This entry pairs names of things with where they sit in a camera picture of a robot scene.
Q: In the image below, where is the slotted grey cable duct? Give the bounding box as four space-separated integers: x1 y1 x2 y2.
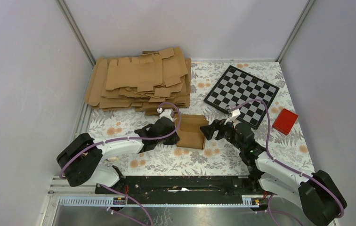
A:
59 195 260 208

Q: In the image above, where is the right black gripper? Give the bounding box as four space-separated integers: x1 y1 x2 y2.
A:
200 116 244 151

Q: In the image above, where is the purple cable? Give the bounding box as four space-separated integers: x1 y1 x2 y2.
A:
227 98 345 226
59 102 182 226

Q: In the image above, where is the black white checkerboard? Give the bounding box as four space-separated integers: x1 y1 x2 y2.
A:
204 65 279 129

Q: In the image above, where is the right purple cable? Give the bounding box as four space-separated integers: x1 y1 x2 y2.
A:
227 98 345 226

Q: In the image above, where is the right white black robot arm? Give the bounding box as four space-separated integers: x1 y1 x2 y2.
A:
200 120 348 226

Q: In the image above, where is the red box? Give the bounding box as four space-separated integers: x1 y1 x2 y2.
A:
272 108 299 135

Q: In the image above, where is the stack of flat cardboard boxes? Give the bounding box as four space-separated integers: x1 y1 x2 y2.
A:
84 47 191 115

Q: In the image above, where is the brown cardboard box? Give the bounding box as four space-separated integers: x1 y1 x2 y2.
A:
176 114 209 150

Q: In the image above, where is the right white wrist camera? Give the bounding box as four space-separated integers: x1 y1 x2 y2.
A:
225 109 241 124

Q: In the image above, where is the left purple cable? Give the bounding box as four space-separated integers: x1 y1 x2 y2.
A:
59 102 182 226

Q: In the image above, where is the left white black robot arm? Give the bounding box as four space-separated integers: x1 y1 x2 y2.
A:
57 116 179 194

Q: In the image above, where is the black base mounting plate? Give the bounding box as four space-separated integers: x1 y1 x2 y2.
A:
95 176 271 206

